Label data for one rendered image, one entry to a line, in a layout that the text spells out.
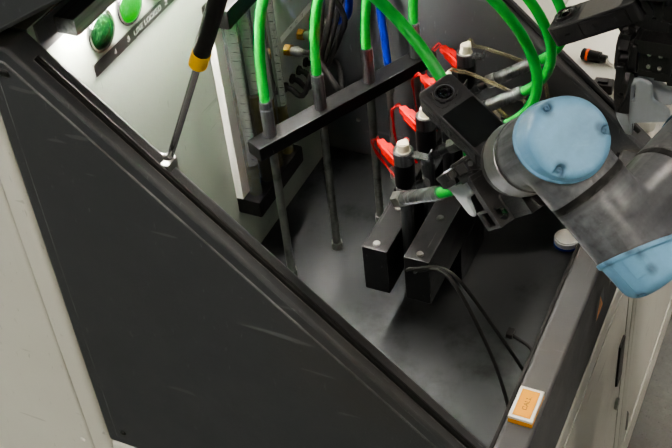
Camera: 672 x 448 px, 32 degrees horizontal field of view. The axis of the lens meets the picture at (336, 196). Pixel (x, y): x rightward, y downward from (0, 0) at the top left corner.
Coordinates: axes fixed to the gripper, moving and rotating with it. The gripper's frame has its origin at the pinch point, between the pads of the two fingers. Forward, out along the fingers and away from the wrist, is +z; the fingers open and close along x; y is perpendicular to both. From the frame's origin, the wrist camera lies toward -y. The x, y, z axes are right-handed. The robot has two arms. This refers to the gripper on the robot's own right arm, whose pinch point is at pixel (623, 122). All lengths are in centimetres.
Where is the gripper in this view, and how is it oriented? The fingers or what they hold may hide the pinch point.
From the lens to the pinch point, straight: 141.0
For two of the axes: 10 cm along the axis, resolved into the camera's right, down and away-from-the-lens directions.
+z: 0.9, 7.6, 6.5
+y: 9.1, 2.1, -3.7
